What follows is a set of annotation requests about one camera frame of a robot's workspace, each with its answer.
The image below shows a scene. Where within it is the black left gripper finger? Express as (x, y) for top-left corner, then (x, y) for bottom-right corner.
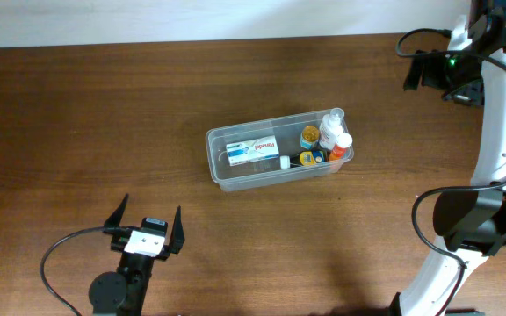
(103, 194), (129, 228)
(169, 206), (185, 254)

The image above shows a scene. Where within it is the orange tube white cap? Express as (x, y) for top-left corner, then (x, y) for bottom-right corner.
(329, 133), (353, 161)

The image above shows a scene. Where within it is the white calamine lotion bottle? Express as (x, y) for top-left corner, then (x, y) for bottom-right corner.
(319, 108), (344, 150)

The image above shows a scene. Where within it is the white blue Panadol box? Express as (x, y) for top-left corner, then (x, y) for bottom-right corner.
(226, 135), (279, 167)

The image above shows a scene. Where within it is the gold lid balm jar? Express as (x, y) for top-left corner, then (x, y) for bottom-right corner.
(300, 126), (320, 150)

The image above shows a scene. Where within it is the dark bottle white cap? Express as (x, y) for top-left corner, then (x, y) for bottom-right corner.
(280, 150), (326, 169)

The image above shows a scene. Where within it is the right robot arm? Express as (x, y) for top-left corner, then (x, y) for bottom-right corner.
(388, 1), (506, 315)

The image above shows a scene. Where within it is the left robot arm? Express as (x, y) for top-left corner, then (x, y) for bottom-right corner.
(88, 197), (185, 316)

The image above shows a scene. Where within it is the clear plastic container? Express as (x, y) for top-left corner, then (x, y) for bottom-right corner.
(206, 109), (354, 191)

